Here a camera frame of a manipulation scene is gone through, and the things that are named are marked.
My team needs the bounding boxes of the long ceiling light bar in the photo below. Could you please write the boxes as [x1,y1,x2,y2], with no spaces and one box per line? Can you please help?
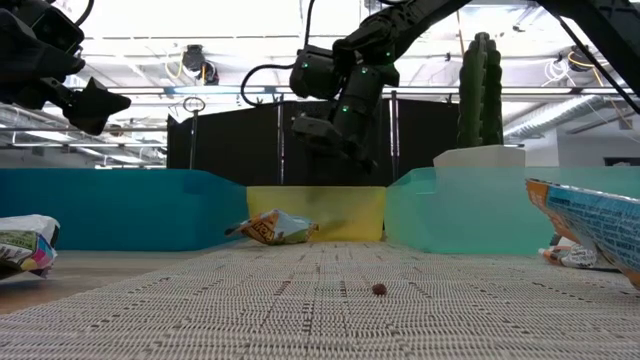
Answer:
[69,85,640,97]

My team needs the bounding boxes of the blue and orange granola bar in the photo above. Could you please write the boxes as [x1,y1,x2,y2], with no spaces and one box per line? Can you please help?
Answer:
[224,208,320,247]

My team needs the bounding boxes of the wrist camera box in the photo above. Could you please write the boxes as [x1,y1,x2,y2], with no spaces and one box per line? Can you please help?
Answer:
[22,3,86,55]
[291,113,347,151]

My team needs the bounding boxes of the blue and silver granola bar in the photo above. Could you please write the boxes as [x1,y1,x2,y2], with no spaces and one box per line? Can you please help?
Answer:
[0,214,62,280]

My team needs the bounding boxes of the grey woven placemat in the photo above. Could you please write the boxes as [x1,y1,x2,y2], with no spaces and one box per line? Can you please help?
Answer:
[0,239,640,360]

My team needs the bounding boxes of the black partition screen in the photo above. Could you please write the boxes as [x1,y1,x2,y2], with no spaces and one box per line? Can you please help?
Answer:
[166,98,461,188]

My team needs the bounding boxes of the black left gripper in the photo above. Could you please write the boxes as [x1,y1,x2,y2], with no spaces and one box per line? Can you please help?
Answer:
[0,9,132,136]

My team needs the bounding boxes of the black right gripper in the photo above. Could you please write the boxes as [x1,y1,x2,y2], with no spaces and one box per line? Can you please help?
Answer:
[329,64,401,172]

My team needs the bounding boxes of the silver and orange granola bar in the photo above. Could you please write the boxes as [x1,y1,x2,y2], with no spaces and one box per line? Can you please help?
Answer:
[538,243,600,270]

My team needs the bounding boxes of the white plant pot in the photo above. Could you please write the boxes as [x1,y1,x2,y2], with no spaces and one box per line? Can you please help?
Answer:
[432,144,526,169]

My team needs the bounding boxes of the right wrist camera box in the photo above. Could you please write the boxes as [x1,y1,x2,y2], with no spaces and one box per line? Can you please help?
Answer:
[291,113,347,151]

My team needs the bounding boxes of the black ceiling cord reel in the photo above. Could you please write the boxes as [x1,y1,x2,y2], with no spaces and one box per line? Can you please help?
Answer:
[181,43,220,86]
[567,44,600,74]

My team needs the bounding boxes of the green cactus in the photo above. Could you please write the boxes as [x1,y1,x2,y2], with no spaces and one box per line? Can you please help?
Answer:
[457,32,505,149]

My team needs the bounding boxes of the yellow translucent plastic bin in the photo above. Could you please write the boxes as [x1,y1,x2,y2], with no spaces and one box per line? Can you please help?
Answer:
[246,185,388,244]

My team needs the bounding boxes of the black pole with ring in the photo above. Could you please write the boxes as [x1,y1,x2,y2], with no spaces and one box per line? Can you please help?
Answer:
[182,96,207,170]

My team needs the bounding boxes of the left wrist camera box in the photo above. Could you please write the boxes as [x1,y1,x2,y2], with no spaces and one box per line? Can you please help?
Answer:
[22,3,86,55]

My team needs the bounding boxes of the dark blue plastic bin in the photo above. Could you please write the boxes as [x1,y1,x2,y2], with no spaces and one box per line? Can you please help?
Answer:
[0,168,250,252]

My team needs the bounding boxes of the teal translucent plastic bin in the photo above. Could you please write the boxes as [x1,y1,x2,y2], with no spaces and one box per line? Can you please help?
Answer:
[383,166,640,257]

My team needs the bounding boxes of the blue granola bar red ends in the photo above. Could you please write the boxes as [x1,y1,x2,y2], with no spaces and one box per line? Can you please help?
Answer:
[524,178,640,291]

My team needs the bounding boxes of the silver ventilation duct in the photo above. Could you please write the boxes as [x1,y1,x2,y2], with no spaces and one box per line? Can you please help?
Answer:
[502,94,611,144]

